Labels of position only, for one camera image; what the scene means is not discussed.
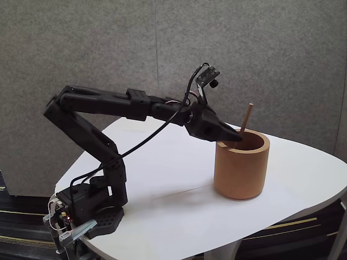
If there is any thin white wire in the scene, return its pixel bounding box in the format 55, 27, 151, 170
47, 196, 68, 231

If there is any beige wooden pen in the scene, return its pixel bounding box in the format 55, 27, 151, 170
234, 102, 254, 148

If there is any motor controller circuit board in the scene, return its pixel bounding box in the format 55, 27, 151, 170
54, 201, 74, 225

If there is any thick black camera cable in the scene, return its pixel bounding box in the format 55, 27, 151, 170
69, 62, 211, 217

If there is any bare camera circuit board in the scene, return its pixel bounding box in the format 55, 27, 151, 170
196, 66, 221, 89

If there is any brown cylindrical pen holder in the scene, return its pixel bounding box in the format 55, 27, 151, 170
213, 129, 271, 201

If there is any grey metal table clamp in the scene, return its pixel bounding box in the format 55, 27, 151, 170
42, 213, 98, 256

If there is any white table leg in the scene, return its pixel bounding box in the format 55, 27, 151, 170
327, 197, 347, 260
203, 238, 242, 260

